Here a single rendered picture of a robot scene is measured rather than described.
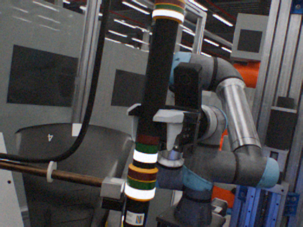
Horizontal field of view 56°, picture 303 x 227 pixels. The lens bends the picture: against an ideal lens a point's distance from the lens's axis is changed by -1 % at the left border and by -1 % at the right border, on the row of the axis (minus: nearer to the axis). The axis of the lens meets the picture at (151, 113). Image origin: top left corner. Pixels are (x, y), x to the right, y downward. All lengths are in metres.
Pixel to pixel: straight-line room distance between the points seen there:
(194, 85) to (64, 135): 0.27
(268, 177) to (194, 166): 0.17
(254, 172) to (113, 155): 0.32
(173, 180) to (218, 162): 0.47
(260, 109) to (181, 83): 0.79
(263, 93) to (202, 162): 0.66
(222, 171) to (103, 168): 0.28
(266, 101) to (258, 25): 3.23
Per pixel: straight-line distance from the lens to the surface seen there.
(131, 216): 0.44
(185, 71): 0.49
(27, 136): 0.59
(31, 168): 0.47
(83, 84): 1.21
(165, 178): 1.11
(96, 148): 0.56
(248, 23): 4.41
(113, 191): 0.43
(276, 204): 1.19
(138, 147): 0.41
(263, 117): 1.24
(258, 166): 0.70
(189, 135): 0.51
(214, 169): 0.67
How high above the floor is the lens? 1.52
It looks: 5 degrees down
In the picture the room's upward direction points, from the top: 9 degrees clockwise
